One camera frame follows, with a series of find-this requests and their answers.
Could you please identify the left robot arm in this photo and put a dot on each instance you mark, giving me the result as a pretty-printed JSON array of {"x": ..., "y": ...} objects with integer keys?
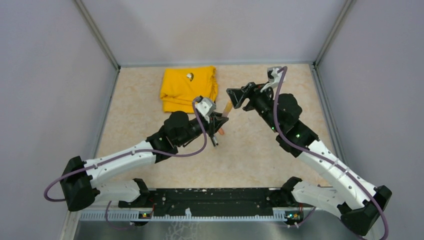
[{"x": 84, "y": 182}]

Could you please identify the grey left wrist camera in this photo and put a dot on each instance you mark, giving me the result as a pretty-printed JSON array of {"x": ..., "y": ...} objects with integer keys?
[{"x": 204, "y": 106}]

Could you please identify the yellow folded shirt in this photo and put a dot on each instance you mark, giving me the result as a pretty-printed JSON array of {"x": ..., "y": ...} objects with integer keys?
[{"x": 180, "y": 86}]

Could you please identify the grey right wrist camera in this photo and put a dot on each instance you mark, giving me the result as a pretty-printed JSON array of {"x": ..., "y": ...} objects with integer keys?
[{"x": 276, "y": 75}]

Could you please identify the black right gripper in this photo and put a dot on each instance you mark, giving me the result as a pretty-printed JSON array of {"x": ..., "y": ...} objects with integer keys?
[{"x": 252, "y": 91}]

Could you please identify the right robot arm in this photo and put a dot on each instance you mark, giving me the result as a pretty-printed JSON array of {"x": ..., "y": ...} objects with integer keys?
[{"x": 356, "y": 202}]

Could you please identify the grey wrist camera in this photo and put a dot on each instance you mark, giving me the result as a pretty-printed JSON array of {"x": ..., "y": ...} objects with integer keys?
[
  {"x": 204, "y": 106},
  {"x": 276, "y": 75}
]

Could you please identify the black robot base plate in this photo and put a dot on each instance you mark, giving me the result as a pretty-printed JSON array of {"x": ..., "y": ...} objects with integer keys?
[{"x": 219, "y": 204}]

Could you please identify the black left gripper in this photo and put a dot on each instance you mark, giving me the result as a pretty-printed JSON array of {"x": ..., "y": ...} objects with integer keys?
[{"x": 215, "y": 123}]

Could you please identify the pink highlighter pen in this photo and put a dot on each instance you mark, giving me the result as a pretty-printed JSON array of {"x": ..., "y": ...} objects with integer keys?
[{"x": 227, "y": 109}]

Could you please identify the white marker pen black tip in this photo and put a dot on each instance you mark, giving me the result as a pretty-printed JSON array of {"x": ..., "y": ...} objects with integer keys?
[{"x": 214, "y": 141}]

